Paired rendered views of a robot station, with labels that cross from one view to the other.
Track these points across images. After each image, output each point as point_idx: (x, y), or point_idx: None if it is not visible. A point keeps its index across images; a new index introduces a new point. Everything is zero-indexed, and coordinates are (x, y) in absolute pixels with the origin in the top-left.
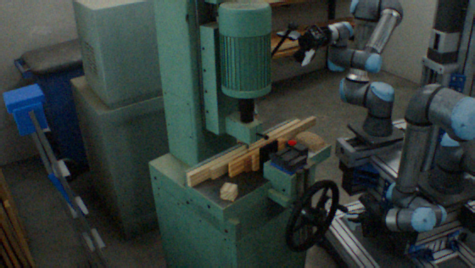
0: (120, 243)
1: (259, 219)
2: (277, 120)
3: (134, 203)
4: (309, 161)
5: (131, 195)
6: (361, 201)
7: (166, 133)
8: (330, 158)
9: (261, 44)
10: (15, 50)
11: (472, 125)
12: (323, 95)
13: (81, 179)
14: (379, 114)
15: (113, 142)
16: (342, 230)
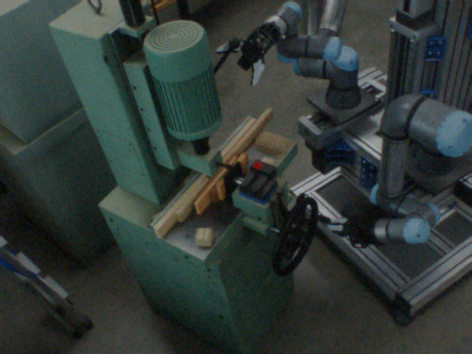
0: (80, 275)
1: (238, 248)
2: (214, 67)
3: (83, 229)
4: (279, 180)
5: (77, 222)
6: (345, 215)
7: (100, 144)
8: (286, 104)
9: (205, 81)
10: None
11: (460, 143)
12: (261, 16)
13: (1, 205)
14: (344, 86)
15: (41, 178)
16: (321, 206)
